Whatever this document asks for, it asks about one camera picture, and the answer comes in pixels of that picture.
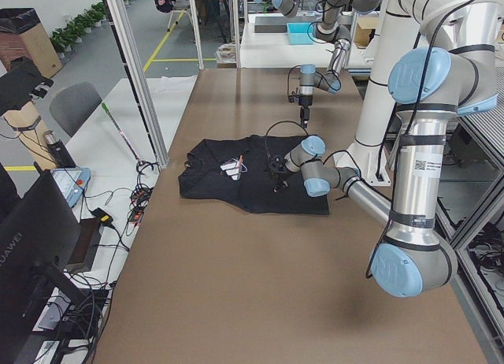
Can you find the blue plastic tray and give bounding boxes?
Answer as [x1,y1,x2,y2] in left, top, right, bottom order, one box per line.
[287,22,316,46]

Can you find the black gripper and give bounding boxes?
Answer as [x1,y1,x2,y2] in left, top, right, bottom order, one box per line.
[267,154,290,193]
[288,91,313,127]

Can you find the black computer monitor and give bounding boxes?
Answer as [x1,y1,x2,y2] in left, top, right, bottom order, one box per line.
[0,169,83,325]

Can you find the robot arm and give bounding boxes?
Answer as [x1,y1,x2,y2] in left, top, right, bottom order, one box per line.
[292,0,382,128]
[268,0,503,297]

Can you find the black graphic t-shirt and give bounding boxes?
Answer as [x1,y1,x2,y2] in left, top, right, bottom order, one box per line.
[179,135,329,215]

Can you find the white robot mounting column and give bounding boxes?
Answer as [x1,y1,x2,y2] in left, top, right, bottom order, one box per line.
[332,0,497,188]

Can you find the aluminium frame post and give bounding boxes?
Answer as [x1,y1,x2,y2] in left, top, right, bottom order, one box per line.
[102,0,169,169]

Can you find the grey office chair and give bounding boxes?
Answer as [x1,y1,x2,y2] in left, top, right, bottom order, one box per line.
[49,82,102,137]

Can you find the blue teach pendant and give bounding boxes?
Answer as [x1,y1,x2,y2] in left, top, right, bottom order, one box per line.
[50,167,91,207]

